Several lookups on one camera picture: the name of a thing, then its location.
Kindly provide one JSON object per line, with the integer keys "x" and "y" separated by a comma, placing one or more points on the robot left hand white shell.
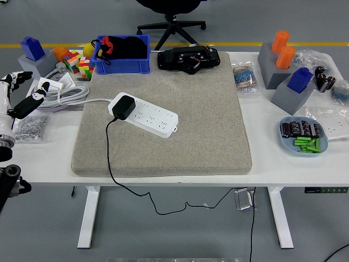
{"x": 5, "y": 109}

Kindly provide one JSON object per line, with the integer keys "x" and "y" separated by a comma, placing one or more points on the black plug adapter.
{"x": 124, "y": 107}

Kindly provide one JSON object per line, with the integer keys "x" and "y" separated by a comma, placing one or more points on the white power strip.
{"x": 152, "y": 120}

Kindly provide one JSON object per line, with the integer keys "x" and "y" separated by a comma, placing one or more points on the clear bag of screws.
{"x": 31, "y": 131}

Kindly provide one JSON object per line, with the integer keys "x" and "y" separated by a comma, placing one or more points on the small grey block holder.
{"x": 41, "y": 66}
{"x": 291, "y": 101}

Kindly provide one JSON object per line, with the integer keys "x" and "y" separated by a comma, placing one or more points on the white socket box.
{"x": 56, "y": 85}

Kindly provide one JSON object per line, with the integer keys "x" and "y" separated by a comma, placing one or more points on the blue plastic block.
{"x": 32, "y": 48}
{"x": 299, "y": 80}

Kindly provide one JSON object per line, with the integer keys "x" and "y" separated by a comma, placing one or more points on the white square panel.
{"x": 67, "y": 80}

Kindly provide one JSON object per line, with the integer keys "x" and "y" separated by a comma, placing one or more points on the orange plastic cup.
{"x": 60, "y": 53}

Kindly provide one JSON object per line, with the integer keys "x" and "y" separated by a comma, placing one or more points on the multicoloured puzzle cube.
{"x": 86, "y": 67}
{"x": 71, "y": 61}

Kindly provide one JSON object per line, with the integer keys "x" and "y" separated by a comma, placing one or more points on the small dark metal tool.
{"x": 83, "y": 79}

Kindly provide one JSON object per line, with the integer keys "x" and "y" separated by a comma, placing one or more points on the yellow ball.
{"x": 87, "y": 49}

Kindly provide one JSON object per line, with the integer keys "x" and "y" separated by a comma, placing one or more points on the blue plastic bin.
{"x": 122, "y": 66}

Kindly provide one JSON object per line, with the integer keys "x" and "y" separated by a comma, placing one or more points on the white table leg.
{"x": 280, "y": 218}
{"x": 88, "y": 218}

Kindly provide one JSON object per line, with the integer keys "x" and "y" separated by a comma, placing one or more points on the black fabric pouch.
{"x": 131, "y": 47}

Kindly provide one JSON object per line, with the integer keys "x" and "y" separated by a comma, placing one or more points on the black mechanical module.
{"x": 174, "y": 58}

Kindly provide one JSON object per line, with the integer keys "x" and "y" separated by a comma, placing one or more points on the grey-brown mat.
{"x": 191, "y": 131}

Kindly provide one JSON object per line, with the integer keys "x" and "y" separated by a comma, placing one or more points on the black office chair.
{"x": 171, "y": 21}

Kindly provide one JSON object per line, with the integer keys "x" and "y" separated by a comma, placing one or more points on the clear bag of resistors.
{"x": 245, "y": 77}

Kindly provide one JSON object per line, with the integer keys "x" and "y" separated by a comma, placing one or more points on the large grey block holder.
{"x": 268, "y": 68}

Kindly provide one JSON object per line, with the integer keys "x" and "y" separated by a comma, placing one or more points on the black cylindrical capacitor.
{"x": 319, "y": 76}
{"x": 330, "y": 83}
{"x": 315, "y": 130}
{"x": 286, "y": 130}
{"x": 305, "y": 127}
{"x": 295, "y": 128}

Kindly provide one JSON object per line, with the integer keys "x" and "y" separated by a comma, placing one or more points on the orange plastic cylinder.
{"x": 280, "y": 41}
{"x": 285, "y": 57}

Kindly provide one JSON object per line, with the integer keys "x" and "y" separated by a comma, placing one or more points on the light blue plate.
{"x": 289, "y": 144}

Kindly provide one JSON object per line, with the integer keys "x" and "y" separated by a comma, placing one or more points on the green battery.
{"x": 301, "y": 142}
{"x": 304, "y": 138}
{"x": 317, "y": 144}
{"x": 311, "y": 142}
{"x": 313, "y": 149}
{"x": 303, "y": 150}

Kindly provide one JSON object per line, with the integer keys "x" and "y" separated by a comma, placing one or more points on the crumpled clear plastic bag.
{"x": 310, "y": 58}

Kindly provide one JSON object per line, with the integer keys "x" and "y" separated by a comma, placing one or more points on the table height control panel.
{"x": 327, "y": 190}

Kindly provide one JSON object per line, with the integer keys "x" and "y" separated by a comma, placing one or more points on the bag of blue parts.
{"x": 341, "y": 92}

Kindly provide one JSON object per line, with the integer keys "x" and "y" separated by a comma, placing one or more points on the clear plastic bracket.
{"x": 243, "y": 199}

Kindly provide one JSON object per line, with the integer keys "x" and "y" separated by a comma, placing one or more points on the bagged white wall socket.
{"x": 336, "y": 128}

